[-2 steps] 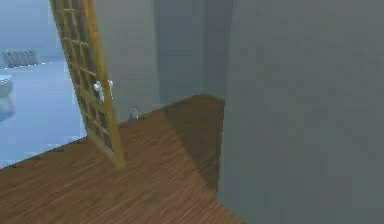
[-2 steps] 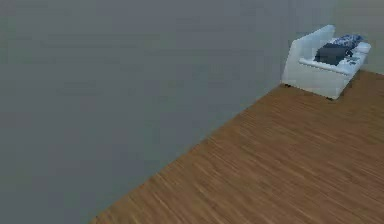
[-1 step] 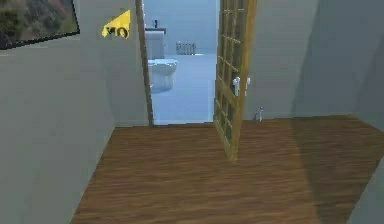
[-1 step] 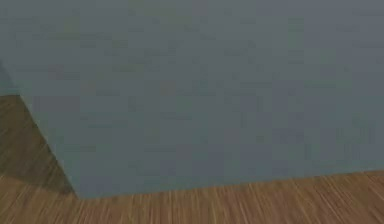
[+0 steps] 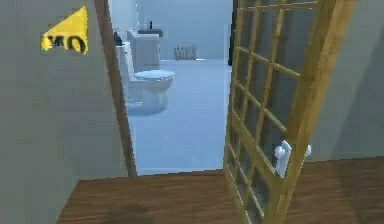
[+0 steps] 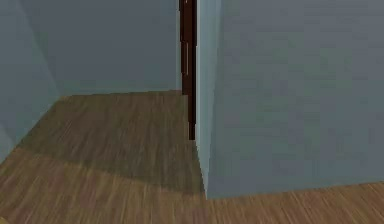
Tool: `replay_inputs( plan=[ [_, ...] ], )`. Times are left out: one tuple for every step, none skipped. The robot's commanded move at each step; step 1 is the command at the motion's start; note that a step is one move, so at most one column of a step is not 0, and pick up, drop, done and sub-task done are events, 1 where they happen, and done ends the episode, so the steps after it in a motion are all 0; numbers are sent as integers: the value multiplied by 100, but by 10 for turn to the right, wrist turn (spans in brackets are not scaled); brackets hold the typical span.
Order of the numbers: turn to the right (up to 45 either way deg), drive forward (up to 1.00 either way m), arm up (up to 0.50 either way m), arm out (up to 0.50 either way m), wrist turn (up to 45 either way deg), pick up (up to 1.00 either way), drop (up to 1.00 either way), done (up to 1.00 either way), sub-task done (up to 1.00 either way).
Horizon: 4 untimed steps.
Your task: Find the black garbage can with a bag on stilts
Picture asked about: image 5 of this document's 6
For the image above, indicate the white toilet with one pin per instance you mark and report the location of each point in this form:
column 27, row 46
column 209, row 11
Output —
column 146, row 83

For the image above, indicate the white bathroom cabinet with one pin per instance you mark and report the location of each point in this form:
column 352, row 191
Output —
column 145, row 50

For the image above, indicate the black bottle on toilet tank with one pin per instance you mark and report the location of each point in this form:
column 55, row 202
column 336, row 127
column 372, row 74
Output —
column 117, row 39

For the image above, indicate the yellow wall sign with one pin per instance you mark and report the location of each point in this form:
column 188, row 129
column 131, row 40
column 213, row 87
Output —
column 71, row 35

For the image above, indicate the yellow wooden lattice door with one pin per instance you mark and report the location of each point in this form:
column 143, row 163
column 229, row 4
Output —
column 310, row 100

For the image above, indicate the brown rack on floor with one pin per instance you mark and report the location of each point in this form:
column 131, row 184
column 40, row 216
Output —
column 185, row 53

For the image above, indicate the dark sink basin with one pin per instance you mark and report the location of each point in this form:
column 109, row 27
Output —
column 150, row 32

